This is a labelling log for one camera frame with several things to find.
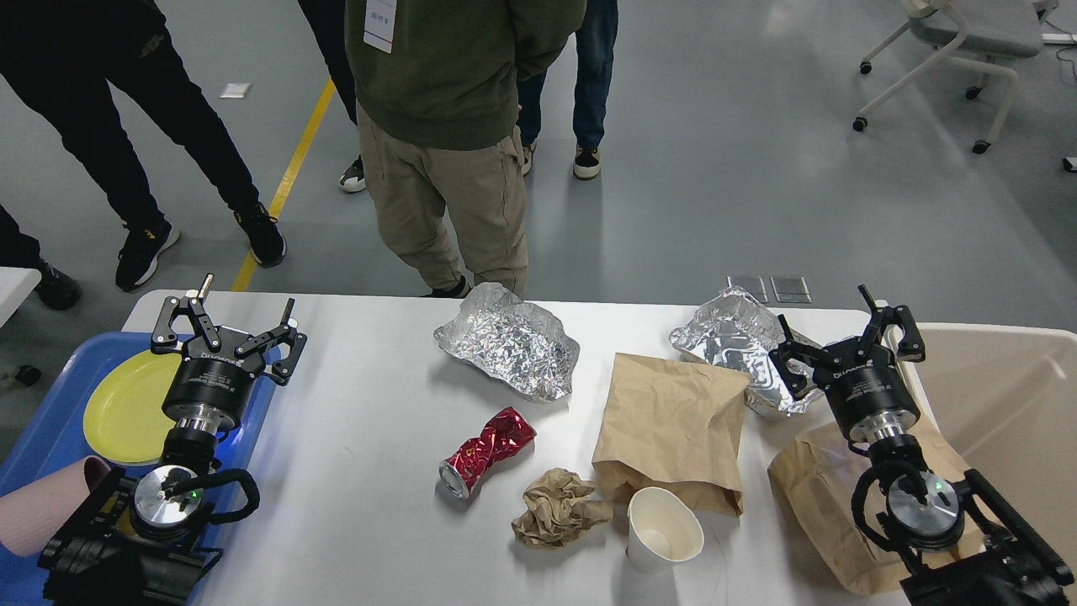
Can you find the white paper cup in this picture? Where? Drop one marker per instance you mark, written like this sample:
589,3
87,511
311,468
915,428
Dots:
663,531

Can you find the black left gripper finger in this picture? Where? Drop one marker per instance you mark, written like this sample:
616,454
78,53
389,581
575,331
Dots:
164,340
251,353

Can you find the person blue jeans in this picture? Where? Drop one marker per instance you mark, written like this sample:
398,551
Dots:
595,41

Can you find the beige plastic bin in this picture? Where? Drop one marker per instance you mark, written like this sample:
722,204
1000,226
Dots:
1005,400

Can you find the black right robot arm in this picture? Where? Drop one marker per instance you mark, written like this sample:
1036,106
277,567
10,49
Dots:
903,507

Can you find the yellow plastic plate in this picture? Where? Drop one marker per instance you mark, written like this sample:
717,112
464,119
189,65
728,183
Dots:
124,421

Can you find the white side table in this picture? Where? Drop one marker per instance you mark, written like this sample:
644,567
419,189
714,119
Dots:
16,285

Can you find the person green sweater khaki trousers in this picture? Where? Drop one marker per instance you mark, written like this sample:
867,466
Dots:
436,87

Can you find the crumpled brown paper ball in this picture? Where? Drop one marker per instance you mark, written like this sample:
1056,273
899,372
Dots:
558,510

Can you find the crushed red can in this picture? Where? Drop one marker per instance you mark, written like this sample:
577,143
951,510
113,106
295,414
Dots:
504,435

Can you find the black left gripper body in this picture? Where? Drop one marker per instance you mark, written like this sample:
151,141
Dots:
211,385

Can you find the foil tray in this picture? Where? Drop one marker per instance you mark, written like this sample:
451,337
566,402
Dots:
734,331
512,340

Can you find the grey office chair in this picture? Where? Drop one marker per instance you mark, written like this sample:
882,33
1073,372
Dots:
970,34

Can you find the pink mug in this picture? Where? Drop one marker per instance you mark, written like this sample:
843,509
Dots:
31,515

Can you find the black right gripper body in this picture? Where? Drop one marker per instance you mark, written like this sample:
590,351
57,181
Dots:
867,395

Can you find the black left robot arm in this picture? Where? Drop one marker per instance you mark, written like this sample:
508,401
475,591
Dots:
136,541

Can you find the blue plastic tray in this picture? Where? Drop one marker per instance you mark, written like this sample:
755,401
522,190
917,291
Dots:
54,438

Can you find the large brown paper bag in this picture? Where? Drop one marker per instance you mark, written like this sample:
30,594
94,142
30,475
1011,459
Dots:
675,425

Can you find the person dark trousers black sneakers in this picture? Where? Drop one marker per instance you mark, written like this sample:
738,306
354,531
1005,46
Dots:
327,22

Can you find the person black trousers black shoes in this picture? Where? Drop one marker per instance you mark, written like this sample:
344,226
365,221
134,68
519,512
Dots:
63,58

